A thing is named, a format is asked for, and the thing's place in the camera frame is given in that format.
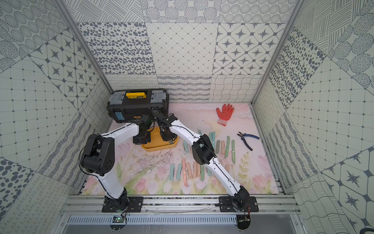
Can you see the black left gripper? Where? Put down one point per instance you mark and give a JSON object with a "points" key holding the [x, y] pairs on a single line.
{"points": [[141, 138]]}

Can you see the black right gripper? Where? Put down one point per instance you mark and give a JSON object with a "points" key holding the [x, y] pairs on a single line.
{"points": [[166, 138]]}

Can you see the yellow plastic storage tray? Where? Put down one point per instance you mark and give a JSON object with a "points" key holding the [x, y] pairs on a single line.
{"points": [[157, 144]]}

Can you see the mint glossy folding knife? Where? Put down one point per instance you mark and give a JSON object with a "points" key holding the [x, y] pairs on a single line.
{"points": [[186, 146]]}

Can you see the long coral fruit knife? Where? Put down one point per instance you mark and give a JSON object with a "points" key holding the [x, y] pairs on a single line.
{"points": [[184, 171]]}

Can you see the pink folding fruit knife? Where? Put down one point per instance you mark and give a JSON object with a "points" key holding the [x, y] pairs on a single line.
{"points": [[189, 171]]}

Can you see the green folding fruit knife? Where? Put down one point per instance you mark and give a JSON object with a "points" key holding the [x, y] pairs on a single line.
{"points": [[202, 173]]}

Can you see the light green knife handle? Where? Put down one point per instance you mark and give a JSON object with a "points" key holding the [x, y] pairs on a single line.
{"points": [[227, 147]]}

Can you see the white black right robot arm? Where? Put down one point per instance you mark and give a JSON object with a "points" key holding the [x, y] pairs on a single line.
{"points": [[203, 153]]}

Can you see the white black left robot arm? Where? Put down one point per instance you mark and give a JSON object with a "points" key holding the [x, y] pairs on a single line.
{"points": [[97, 158]]}

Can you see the black Deli toolbox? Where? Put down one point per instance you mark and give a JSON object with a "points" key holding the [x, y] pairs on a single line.
{"points": [[132, 105]]}

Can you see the red work glove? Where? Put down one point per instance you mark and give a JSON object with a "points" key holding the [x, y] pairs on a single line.
{"points": [[224, 114]]}

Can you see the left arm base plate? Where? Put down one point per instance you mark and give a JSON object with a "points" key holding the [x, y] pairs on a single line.
{"points": [[129, 204]]}

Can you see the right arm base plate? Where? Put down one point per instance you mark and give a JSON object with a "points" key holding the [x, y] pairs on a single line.
{"points": [[230, 204]]}

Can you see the aluminium front rail frame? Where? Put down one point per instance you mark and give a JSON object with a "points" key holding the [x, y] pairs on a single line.
{"points": [[182, 214]]}

